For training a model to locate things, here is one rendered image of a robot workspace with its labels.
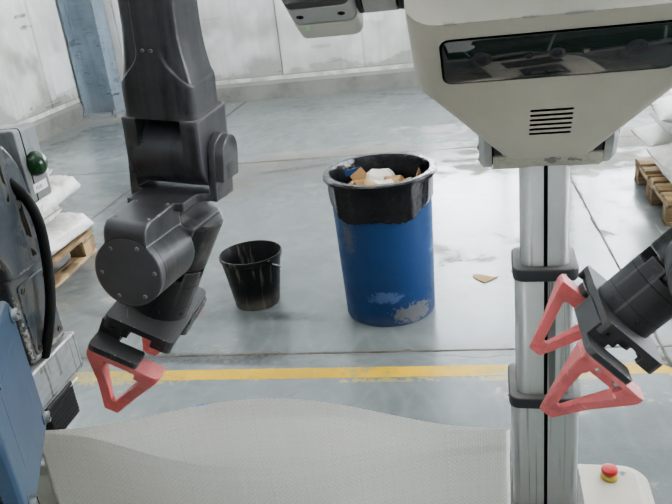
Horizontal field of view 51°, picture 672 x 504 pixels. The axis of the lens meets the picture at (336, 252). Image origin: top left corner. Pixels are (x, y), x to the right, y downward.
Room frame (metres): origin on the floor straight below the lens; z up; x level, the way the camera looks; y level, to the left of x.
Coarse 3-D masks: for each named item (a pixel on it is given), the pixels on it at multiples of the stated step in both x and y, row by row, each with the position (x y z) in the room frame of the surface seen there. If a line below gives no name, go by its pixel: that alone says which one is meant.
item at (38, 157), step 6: (30, 156) 0.83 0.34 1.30; (36, 156) 0.83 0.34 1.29; (42, 156) 0.83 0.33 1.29; (30, 162) 0.82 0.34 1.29; (36, 162) 0.82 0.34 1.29; (42, 162) 0.83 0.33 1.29; (30, 168) 0.82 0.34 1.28; (36, 168) 0.82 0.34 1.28; (42, 168) 0.83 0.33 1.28; (36, 174) 0.83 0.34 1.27
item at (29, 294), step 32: (0, 160) 0.78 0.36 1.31; (0, 192) 0.76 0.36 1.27; (0, 224) 0.75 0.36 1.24; (32, 224) 0.80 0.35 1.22; (0, 256) 0.73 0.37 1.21; (32, 256) 0.79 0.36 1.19; (0, 288) 0.74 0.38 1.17; (32, 288) 0.77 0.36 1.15; (32, 320) 0.76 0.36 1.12; (32, 352) 0.74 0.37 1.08
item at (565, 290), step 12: (564, 276) 0.61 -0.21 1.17; (564, 288) 0.60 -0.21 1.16; (576, 288) 0.60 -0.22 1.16; (552, 300) 0.60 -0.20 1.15; (564, 300) 0.60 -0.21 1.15; (576, 300) 0.59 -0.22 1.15; (552, 312) 0.60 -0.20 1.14; (540, 324) 0.60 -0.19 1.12; (576, 324) 0.60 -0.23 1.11; (540, 336) 0.60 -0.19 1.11; (564, 336) 0.60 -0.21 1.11; (576, 336) 0.59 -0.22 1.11; (540, 348) 0.60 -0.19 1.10; (552, 348) 0.60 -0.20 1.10; (624, 348) 0.54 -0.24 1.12
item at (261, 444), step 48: (48, 432) 0.63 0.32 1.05; (96, 432) 0.63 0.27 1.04; (144, 432) 0.63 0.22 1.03; (192, 432) 0.64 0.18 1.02; (240, 432) 0.64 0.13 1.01; (288, 432) 0.64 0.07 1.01; (336, 432) 0.62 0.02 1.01; (384, 432) 0.59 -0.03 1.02; (432, 432) 0.57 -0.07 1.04; (480, 432) 0.54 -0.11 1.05; (96, 480) 0.61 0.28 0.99; (144, 480) 0.58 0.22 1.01; (192, 480) 0.55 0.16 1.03; (240, 480) 0.53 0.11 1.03; (288, 480) 0.53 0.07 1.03; (336, 480) 0.53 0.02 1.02; (384, 480) 0.54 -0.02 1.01; (432, 480) 0.54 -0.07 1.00; (480, 480) 0.54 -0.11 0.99
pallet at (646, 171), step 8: (640, 160) 4.14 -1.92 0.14; (648, 160) 4.12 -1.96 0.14; (640, 168) 4.06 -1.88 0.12; (648, 168) 3.97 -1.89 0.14; (656, 168) 3.95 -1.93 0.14; (640, 176) 4.11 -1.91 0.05; (648, 176) 3.85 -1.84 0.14; (656, 176) 3.84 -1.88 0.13; (664, 176) 3.80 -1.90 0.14; (648, 184) 3.83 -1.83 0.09; (656, 184) 3.68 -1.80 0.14; (664, 184) 3.66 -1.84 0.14; (648, 192) 3.82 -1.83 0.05; (656, 192) 3.65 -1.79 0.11; (664, 192) 3.54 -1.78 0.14; (648, 200) 3.82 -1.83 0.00; (656, 200) 3.74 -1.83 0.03; (664, 200) 3.47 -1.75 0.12; (664, 208) 3.48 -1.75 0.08; (664, 216) 3.46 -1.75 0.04
